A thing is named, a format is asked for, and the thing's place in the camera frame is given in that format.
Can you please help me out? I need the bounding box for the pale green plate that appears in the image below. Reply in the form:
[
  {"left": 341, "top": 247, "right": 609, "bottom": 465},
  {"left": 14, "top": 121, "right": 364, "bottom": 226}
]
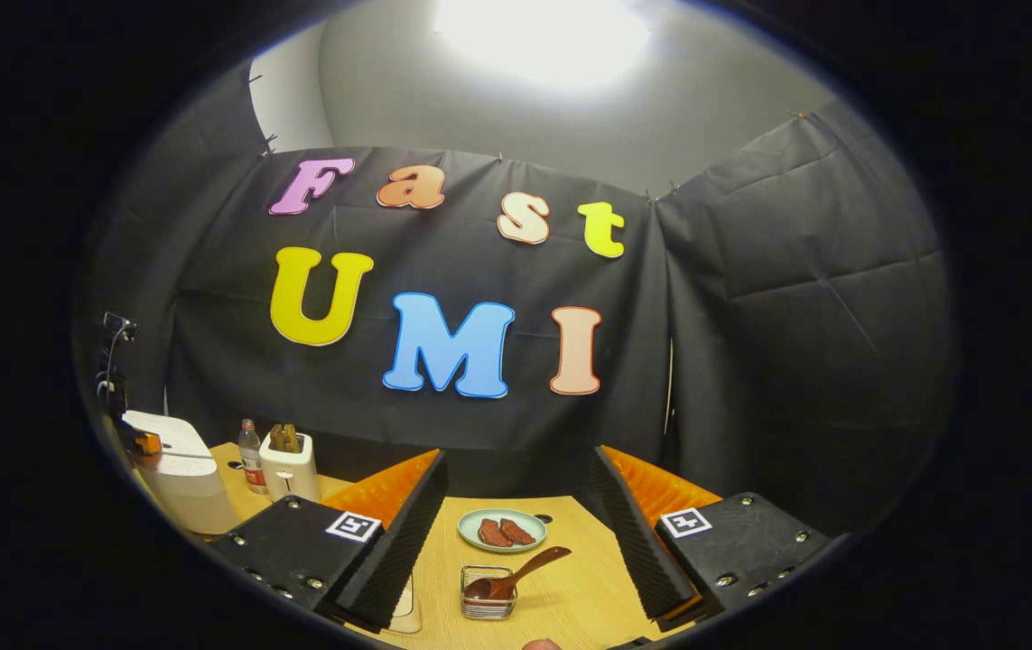
[{"left": 458, "top": 508, "right": 554, "bottom": 554}]

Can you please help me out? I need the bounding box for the brown wooden spoon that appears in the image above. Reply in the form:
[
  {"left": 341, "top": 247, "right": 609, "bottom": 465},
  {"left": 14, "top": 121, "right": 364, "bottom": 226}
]
[{"left": 465, "top": 546, "right": 572, "bottom": 602}]

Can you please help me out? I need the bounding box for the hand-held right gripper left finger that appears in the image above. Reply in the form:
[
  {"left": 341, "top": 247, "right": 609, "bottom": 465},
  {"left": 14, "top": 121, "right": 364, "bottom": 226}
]
[{"left": 209, "top": 449, "right": 449, "bottom": 633}]

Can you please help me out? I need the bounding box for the white toaster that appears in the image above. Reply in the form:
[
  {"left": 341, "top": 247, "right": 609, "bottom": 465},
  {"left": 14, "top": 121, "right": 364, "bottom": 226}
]
[{"left": 259, "top": 433, "right": 321, "bottom": 504}]

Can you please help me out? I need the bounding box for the clear plastic water bottle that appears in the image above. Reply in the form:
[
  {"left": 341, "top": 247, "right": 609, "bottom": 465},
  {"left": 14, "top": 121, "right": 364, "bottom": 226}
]
[{"left": 238, "top": 419, "right": 268, "bottom": 496}]

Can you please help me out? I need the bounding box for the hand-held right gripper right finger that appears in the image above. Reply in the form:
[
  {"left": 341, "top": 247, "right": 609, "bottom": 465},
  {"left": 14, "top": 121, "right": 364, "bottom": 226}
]
[{"left": 594, "top": 445, "right": 832, "bottom": 633}]

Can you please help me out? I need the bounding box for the white rice cooker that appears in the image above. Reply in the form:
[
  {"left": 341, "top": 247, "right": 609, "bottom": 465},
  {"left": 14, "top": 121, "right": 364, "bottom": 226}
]
[{"left": 123, "top": 411, "right": 241, "bottom": 535}]

